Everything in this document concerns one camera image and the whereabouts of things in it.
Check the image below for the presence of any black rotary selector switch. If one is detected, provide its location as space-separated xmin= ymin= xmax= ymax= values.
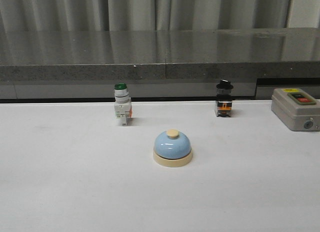
xmin=214 ymin=79 xmax=234 ymax=117

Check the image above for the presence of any green push button switch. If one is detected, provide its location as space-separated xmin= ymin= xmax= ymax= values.
xmin=114 ymin=83 xmax=132 ymax=126

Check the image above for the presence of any grey curtain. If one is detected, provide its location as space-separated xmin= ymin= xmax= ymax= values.
xmin=0 ymin=0 xmax=290 ymax=32

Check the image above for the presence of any grey stone counter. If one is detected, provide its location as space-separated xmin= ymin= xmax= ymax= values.
xmin=0 ymin=28 xmax=320 ymax=101

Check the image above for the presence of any grey on/off switch box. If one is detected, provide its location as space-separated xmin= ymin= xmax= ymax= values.
xmin=271 ymin=88 xmax=320 ymax=132

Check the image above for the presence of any blue and cream call bell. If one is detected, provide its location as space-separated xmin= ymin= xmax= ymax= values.
xmin=153 ymin=129 xmax=193 ymax=168

